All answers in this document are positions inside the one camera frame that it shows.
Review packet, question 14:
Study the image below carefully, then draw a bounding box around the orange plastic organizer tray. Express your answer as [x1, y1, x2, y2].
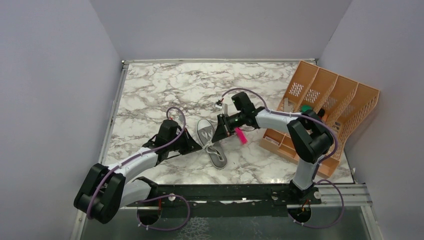
[258, 60, 380, 180]

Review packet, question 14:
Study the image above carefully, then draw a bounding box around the grey canvas sneaker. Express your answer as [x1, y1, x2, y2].
[196, 118, 228, 169]

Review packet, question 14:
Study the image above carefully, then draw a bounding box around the pink plastic bar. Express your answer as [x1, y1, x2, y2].
[235, 127, 248, 145]

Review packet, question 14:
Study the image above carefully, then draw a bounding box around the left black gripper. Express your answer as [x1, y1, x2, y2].
[167, 127, 203, 155]

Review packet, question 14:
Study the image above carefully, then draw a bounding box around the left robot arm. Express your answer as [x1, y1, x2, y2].
[73, 119, 202, 224]

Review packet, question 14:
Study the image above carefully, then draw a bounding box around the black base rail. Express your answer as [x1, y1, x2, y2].
[129, 178, 322, 218]

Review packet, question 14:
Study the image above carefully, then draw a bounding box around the green cap item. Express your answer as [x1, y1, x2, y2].
[300, 105, 314, 113]

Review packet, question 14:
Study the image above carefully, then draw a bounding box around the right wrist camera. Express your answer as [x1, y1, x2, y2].
[215, 98, 228, 115]

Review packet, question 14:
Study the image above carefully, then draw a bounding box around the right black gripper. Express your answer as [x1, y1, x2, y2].
[212, 110, 245, 143]

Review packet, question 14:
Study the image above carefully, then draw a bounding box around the grey metal bracket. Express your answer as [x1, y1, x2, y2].
[282, 97, 295, 113]

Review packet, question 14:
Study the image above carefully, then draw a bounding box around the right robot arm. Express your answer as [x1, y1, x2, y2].
[211, 88, 338, 204]

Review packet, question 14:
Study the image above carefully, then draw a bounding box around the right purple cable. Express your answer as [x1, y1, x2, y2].
[220, 87, 345, 229]

